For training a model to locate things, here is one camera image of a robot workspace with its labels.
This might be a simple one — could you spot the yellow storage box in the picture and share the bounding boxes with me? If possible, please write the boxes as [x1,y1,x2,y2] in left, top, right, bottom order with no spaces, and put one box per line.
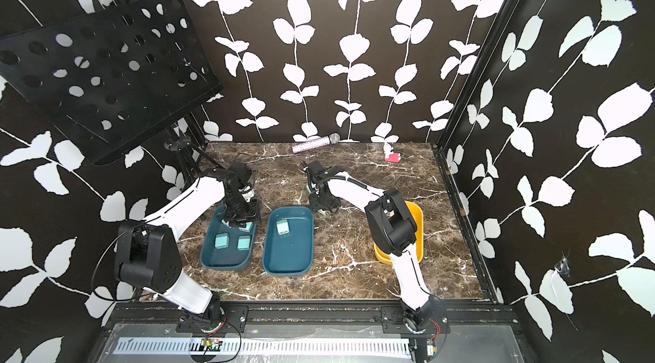
[373,200,426,265]

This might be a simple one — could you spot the teal storage box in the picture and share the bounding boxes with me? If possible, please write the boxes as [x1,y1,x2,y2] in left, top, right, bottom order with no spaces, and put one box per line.
[262,206,314,277]
[200,205,260,271]

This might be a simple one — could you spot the pink white small box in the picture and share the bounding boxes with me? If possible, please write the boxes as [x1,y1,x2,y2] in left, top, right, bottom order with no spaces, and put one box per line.
[383,143,401,163]

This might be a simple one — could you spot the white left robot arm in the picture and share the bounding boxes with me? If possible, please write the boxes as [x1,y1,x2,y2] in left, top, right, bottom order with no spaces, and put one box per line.
[114,162,261,320]

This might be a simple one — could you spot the blue teal plug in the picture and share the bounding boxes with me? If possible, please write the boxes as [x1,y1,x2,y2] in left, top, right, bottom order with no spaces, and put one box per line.
[214,233,230,250]
[237,235,252,251]
[240,222,254,233]

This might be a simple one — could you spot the black front rail frame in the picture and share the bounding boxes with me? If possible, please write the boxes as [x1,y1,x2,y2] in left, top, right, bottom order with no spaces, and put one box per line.
[89,300,537,362]

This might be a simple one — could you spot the black perforated music stand desk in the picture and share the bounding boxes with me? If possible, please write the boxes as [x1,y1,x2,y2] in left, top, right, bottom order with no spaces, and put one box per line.
[1,0,223,165]

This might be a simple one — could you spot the black music stand tripod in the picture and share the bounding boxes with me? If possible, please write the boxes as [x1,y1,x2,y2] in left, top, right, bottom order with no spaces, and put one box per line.
[165,128,224,189]

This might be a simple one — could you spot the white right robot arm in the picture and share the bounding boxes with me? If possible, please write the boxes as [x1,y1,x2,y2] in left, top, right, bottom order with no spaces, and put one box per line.
[304,161,436,326]

